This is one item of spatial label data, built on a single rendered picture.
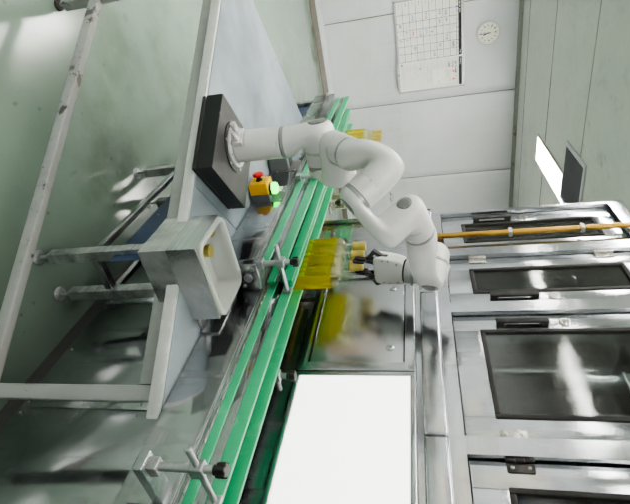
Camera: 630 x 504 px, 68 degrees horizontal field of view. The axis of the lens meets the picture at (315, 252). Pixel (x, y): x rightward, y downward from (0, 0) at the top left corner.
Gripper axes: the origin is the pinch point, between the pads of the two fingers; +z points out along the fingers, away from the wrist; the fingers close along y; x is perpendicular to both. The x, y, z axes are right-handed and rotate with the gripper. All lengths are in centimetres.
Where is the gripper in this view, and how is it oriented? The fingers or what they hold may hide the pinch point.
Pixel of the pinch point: (360, 265)
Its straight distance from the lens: 153.9
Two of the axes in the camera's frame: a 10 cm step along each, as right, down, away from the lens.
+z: -9.0, -0.9, 4.3
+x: -4.1, 5.4, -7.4
